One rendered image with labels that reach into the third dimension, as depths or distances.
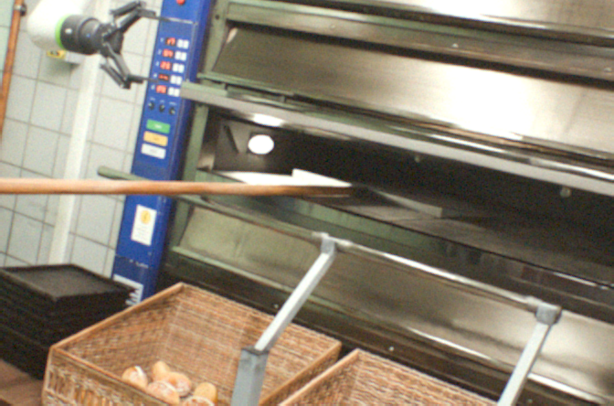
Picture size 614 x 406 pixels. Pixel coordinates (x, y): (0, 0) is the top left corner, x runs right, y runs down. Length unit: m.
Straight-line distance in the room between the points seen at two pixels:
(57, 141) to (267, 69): 0.87
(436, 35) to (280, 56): 0.47
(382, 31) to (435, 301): 0.70
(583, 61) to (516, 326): 0.63
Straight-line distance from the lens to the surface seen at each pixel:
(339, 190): 2.56
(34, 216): 3.01
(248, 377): 1.70
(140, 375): 2.38
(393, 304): 2.18
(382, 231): 2.19
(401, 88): 2.18
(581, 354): 2.05
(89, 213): 2.82
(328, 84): 2.28
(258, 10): 2.46
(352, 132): 2.07
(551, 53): 2.06
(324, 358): 2.19
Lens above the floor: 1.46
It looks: 5 degrees down
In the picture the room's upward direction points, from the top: 12 degrees clockwise
